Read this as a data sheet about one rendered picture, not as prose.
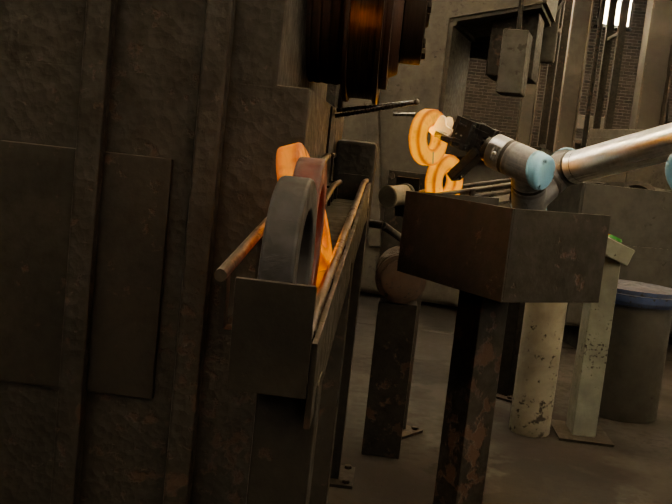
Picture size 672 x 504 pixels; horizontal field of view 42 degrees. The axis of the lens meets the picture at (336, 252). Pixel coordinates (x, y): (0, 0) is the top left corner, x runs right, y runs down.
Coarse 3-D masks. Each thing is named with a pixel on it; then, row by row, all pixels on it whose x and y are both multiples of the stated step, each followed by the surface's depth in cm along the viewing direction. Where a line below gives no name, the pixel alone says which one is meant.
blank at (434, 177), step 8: (448, 160) 249; (456, 160) 252; (432, 168) 246; (440, 168) 247; (448, 168) 250; (432, 176) 246; (440, 176) 247; (432, 184) 246; (440, 184) 248; (448, 184) 255; (456, 184) 254; (432, 192) 247
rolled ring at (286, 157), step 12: (300, 144) 124; (276, 156) 120; (288, 156) 120; (300, 156) 121; (276, 168) 119; (288, 168) 118; (324, 228) 130; (324, 240) 128; (324, 252) 123; (324, 264) 122
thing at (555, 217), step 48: (432, 240) 142; (480, 240) 132; (528, 240) 129; (576, 240) 134; (480, 288) 132; (528, 288) 131; (576, 288) 136; (480, 336) 144; (480, 384) 146; (480, 432) 147; (480, 480) 149
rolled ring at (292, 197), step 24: (288, 192) 84; (312, 192) 89; (288, 216) 82; (312, 216) 92; (264, 240) 81; (288, 240) 81; (312, 240) 95; (264, 264) 81; (288, 264) 80; (312, 264) 98
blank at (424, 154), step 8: (424, 112) 239; (432, 112) 240; (440, 112) 243; (416, 120) 238; (424, 120) 237; (432, 120) 241; (416, 128) 237; (424, 128) 238; (416, 136) 237; (424, 136) 238; (432, 136) 246; (416, 144) 237; (424, 144) 239; (432, 144) 246; (440, 144) 245; (416, 152) 238; (424, 152) 240; (432, 152) 243; (440, 152) 246; (416, 160) 241; (424, 160) 240; (432, 160) 243; (440, 160) 246
